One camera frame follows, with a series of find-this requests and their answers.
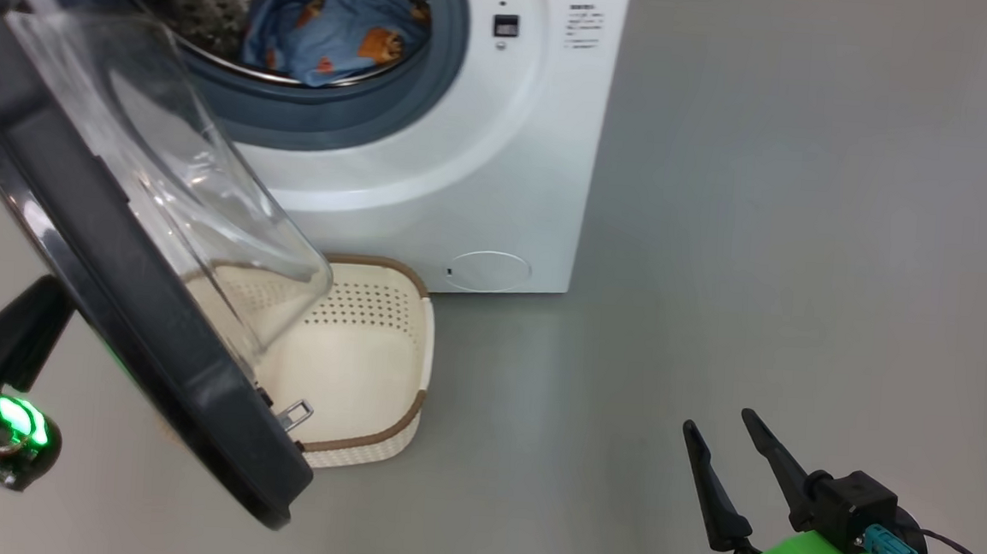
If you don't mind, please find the round white filter cover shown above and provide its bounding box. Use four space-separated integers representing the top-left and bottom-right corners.
444 249 534 296

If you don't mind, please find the grey rubber door gasket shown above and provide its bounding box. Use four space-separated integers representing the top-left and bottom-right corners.
33 0 473 138

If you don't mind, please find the white front-load washing machine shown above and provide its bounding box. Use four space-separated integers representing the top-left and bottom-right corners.
0 0 633 304

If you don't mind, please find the cream perforated laundry basket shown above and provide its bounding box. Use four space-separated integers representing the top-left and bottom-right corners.
174 245 440 477

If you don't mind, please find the blue cartoon print garment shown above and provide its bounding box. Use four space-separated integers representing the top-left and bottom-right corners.
239 0 433 94

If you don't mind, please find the black-rimmed glass washer door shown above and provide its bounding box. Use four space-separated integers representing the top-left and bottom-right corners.
0 0 350 533

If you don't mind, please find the steel perforated washer drum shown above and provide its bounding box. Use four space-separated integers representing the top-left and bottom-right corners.
95 0 434 96

